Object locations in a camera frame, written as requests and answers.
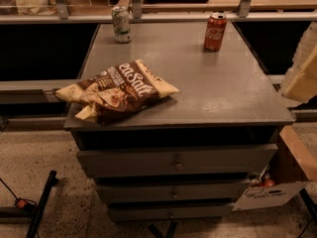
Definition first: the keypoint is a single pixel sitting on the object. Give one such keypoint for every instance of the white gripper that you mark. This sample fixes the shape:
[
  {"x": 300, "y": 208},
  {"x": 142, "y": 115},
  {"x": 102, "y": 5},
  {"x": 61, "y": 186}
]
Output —
[{"x": 303, "y": 74}]

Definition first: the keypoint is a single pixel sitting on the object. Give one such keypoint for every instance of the brown sea salt chip bag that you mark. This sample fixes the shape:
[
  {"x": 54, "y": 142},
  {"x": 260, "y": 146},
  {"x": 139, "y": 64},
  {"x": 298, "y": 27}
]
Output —
[{"x": 116, "y": 92}]

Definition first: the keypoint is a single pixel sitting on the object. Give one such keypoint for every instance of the red cola can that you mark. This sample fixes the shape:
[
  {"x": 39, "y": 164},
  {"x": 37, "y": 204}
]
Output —
[{"x": 215, "y": 30}]

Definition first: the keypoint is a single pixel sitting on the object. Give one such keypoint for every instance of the green 7up can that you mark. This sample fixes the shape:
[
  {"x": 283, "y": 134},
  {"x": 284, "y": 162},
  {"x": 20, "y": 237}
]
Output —
[{"x": 121, "y": 24}]

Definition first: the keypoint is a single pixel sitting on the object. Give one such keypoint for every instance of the cardboard box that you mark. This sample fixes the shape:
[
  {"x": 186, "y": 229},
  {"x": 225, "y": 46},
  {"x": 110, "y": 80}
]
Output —
[{"x": 291, "y": 168}]

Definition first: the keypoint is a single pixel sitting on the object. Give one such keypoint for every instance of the grey metal railing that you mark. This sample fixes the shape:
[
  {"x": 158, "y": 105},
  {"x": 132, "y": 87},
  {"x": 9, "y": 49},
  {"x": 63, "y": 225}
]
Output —
[{"x": 78, "y": 11}]

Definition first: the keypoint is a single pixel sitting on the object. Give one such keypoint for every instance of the top grey drawer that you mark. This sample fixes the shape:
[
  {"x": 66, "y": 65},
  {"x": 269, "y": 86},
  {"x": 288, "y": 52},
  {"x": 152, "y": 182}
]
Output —
[{"x": 149, "y": 162}]

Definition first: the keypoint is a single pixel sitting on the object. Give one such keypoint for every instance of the grey drawer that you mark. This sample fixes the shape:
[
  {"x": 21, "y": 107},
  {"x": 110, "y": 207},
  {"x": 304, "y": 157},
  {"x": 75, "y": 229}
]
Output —
[
  {"x": 172, "y": 190},
  {"x": 170, "y": 211},
  {"x": 149, "y": 162}
]

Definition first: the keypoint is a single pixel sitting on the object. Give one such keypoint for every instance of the red bottle in box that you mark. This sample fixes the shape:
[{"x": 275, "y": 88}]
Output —
[{"x": 267, "y": 180}]

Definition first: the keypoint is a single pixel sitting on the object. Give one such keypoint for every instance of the grey drawer cabinet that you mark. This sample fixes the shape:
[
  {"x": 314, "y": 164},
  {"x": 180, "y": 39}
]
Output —
[{"x": 224, "y": 99}]

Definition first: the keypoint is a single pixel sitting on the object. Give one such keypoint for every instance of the middle grey drawer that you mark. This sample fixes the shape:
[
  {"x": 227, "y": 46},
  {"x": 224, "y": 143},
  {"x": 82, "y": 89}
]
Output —
[{"x": 172, "y": 190}]

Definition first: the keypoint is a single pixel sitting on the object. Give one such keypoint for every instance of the bottom grey drawer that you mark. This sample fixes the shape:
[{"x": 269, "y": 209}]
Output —
[{"x": 170, "y": 211}]

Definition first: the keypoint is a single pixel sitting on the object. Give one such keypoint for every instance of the black stand leg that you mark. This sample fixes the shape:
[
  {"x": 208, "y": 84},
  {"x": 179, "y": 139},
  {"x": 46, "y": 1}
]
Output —
[{"x": 39, "y": 211}]

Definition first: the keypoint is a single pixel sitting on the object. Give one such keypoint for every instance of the orange cable connector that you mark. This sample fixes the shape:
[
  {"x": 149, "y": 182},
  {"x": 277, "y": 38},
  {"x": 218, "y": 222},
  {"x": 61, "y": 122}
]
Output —
[{"x": 25, "y": 204}]

